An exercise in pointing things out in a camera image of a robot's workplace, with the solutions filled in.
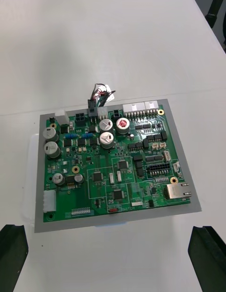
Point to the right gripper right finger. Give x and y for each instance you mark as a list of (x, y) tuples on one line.
[(209, 259)]

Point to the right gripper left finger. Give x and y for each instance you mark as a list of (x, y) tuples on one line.
[(11, 254)]

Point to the black tripod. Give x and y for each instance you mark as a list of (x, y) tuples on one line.
[(215, 4)]

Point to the green circuit board grey frame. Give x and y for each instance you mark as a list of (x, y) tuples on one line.
[(106, 179)]

